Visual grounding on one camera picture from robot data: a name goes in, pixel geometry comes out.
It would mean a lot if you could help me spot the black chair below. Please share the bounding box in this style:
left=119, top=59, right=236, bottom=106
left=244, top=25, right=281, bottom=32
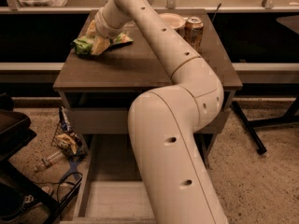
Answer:
left=0, top=92, right=82, bottom=224

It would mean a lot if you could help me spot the black floor cable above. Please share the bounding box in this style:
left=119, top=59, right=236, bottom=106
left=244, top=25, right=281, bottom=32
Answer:
left=34, top=171, right=84, bottom=221

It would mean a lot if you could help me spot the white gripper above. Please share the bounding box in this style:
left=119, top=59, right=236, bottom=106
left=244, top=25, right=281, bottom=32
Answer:
left=86, top=0, right=131, bottom=55

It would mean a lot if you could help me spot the orange soda can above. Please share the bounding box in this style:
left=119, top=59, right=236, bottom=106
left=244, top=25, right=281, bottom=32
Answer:
left=184, top=16, right=204, bottom=51

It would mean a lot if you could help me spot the white ceramic bowl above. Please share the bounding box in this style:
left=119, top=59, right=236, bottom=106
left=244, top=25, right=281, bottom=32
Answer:
left=160, top=13, right=185, bottom=33

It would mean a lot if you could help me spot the metal railing shelf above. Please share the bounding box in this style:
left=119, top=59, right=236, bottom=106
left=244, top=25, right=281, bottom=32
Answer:
left=0, top=0, right=299, bottom=16

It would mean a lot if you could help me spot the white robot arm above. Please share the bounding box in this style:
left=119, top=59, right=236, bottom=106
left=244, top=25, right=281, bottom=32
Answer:
left=94, top=0, right=228, bottom=224

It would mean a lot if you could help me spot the sneaker shoe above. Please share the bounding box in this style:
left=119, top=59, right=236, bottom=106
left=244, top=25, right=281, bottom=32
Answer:
left=24, top=186, right=53, bottom=208

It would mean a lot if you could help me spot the black stand leg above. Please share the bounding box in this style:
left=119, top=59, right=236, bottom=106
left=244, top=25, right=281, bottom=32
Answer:
left=232, top=97, right=299, bottom=155

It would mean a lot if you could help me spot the clear plastic bottle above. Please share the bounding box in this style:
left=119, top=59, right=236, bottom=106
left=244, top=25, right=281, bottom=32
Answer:
left=35, top=151, right=64, bottom=173

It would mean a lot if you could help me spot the open grey middle drawer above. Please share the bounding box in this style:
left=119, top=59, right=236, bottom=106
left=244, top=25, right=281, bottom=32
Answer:
left=59, top=133, right=219, bottom=224

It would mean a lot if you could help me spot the green rice chip bag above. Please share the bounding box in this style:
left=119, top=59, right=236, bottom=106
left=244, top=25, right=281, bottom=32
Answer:
left=71, top=33, right=133, bottom=56

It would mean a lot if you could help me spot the closed grey upper drawer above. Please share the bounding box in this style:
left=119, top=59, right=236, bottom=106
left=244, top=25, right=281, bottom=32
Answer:
left=66, top=106, right=232, bottom=135

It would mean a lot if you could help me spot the wire basket with snacks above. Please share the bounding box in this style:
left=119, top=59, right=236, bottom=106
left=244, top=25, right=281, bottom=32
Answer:
left=51, top=106, right=86, bottom=158

